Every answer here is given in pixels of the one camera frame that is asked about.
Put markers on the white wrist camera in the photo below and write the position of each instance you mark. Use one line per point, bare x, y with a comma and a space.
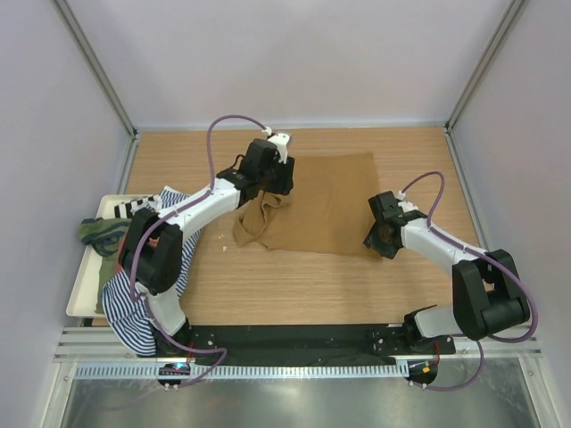
280, 140
404, 204

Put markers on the aluminium front rail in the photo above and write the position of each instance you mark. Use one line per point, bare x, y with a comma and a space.
93, 344

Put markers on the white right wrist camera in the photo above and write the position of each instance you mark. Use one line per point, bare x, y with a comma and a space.
404, 204

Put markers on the small white scrap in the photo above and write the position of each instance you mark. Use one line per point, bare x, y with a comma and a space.
224, 241

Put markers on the blue white striped top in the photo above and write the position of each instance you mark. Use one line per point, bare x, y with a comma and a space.
128, 319

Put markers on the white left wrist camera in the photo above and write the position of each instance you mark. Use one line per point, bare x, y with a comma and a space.
280, 140

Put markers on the slotted grey cable duct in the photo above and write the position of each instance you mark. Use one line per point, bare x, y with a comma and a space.
179, 371

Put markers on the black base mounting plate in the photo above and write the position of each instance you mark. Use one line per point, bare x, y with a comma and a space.
313, 345

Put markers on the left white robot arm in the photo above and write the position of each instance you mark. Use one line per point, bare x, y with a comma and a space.
153, 248

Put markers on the left aluminium frame post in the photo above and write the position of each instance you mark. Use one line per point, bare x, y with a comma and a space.
80, 38

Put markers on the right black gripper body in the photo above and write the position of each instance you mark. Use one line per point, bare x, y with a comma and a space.
376, 238

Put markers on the white plastic tray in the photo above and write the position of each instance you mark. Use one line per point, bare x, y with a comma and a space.
83, 296

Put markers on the tan brown tank top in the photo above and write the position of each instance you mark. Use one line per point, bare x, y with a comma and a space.
326, 212

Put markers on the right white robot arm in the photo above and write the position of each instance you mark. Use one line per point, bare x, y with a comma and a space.
487, 296

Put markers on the aluminium frame post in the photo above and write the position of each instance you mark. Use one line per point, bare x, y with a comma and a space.
80, 38
498, 39

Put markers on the right aluminium frame post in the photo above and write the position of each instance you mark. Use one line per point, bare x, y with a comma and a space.
498, 39

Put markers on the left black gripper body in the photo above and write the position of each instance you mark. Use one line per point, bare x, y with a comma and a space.
263, 178

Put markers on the red graphic tank top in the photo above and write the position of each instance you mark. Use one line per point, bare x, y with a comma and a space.
118, 265

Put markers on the black white striped top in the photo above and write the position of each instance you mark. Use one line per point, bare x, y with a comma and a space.
130, 208

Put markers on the olive green tank top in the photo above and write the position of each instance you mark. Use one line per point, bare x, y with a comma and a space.
103, 235

